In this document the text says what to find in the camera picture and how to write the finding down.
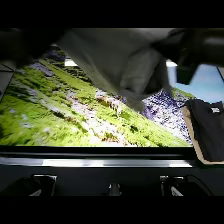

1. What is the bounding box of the black T-shirt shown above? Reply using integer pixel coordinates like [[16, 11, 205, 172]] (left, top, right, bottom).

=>
[[184, 98, 224, 163]]

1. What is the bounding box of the silver frame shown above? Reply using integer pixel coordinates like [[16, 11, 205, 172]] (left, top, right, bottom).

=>
[[0, 62, 224, 197]]

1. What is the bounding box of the grey garment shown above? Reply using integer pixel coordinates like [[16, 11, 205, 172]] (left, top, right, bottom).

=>
[[54, 28, 175, 113]]

